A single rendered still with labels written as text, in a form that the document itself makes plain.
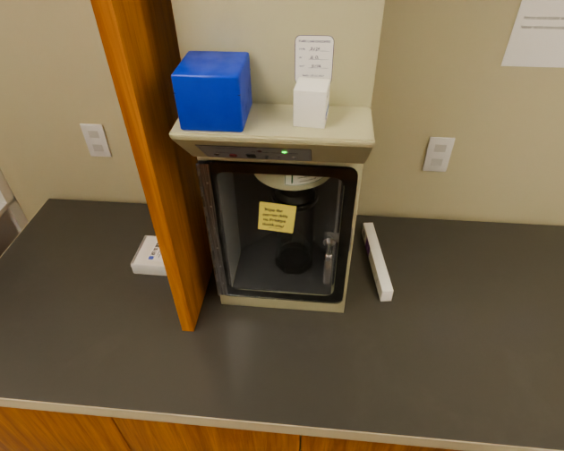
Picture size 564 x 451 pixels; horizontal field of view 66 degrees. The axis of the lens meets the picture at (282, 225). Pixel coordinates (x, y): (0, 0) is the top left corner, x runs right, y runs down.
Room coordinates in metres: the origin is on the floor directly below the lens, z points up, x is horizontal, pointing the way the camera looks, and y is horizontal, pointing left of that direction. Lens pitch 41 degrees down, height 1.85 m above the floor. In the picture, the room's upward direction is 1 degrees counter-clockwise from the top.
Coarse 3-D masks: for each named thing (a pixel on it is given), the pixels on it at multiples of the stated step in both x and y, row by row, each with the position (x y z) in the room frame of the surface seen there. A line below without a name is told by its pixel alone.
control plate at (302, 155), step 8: (208, 152) 0.66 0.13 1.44; (216, 152) 0.65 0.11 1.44; (224, 152) 0.65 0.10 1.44; (232, 152) 0.65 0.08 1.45; (240, 152) 0.64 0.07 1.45; (248, 152) 0.64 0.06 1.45; (256, 152) 0.64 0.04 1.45; (264, 152) 0.63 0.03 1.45; (272, 152) 0.63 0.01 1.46; (280, 152) 0.63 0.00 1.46; (288, 152) 0.62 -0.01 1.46; (296, 152) 0.62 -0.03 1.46; (304, 152) 0.62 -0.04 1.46; (304, 160) 0.66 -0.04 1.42
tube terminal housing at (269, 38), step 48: (192, 0) 0.72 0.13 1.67; (240, 0) 0.71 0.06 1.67; (288, 0) 0.70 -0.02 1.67; (336, 0) 0.69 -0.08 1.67; (384, 0) 0.68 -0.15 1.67; (192, 48) 0.72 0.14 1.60; (240, 48) 0.71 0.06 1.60; (288, 48) 0.70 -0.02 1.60; (336, 48) 0.69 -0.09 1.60; (288, 96) 0.70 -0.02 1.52; (336, 96) 0.69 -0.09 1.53
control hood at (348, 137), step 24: (264, 120) 0.64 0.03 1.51; (288, 120) 0.64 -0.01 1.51; (336, 120) 0.64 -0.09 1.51; (360, 120) 0.64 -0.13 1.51; (192, 144) 0.62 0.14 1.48; (216, 144) 0.61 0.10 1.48; (240, 144) 0.61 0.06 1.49; (264, 144) 0.60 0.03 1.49; (288, 144) 0.59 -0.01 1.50; (312, 144) 0.58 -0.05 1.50; (336, 144) 0.58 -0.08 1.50; (360, 144) 0.57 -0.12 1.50
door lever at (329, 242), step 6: (324, 240) 0.68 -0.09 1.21; (330, 240) 0.67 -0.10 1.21; (330, 246) 0.66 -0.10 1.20; (330, 252) 0.64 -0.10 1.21; (330, 258) 0.62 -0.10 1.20; (324, 264) 0.63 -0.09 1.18; (330, 264) 0.63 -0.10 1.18; (324, 270) 0.63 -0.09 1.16; (330, 270) 0.63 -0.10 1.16; (324, 276) 0.63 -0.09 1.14; (324, 282) 0.63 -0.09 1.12
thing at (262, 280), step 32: (224, 192) 0.70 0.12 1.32; (256, 192) 0.69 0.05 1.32; (288, 192) 0.69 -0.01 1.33; (320, 192) 0.68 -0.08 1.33; (352, 192) 0.67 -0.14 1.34; (224, 224) 0.70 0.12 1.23; (256, 224) 0.70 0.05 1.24; (320, 224) 0.68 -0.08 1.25; (352, 224) 0.67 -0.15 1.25; (224, 256) 0.70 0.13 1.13; (256, 256) 0.70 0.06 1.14; (288, 256) 0.69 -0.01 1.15; (320, 256) 0.68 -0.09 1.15; (256, 288) 0.70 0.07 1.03; (288, 288) 0.69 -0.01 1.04; (320, 288) 0.68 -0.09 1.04
